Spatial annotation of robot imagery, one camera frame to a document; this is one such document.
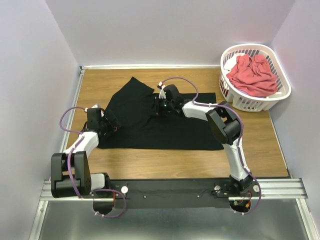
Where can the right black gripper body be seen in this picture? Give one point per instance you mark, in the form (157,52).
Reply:
(158,106)

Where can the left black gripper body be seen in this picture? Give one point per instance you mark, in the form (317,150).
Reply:
(110,122)

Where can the black t-shirt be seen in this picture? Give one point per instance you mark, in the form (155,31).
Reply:
(133,106)

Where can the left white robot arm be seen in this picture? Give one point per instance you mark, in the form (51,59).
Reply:
(70,172)

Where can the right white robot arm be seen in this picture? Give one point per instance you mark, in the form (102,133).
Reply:
(225,124)

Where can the white cloth in basket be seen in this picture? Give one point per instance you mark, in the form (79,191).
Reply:
(230,63)

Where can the left silver bolt knob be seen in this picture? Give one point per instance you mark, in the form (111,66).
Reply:
(124,189)

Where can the silver bolt knob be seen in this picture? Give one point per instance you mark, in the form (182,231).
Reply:
(217,188)
(124,189)

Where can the white laundry basket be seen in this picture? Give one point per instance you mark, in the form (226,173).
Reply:
(242,101)

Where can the red t-shirt in basket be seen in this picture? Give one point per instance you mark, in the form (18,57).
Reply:
(252,76)

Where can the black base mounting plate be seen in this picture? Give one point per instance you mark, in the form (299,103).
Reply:
(174,193)

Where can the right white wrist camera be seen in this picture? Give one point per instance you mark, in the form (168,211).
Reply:
(161,87)

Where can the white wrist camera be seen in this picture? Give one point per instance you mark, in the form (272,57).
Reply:
(96,106)
(161,87)

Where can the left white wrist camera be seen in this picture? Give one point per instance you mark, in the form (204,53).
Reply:
(96,106)

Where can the aluminium frame rail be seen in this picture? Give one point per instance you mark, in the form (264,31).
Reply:
(271,188)

